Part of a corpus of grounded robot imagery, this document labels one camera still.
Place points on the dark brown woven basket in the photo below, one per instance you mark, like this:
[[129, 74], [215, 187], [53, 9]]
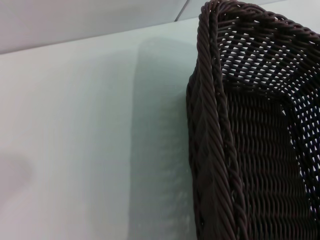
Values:
[[250, 155]]

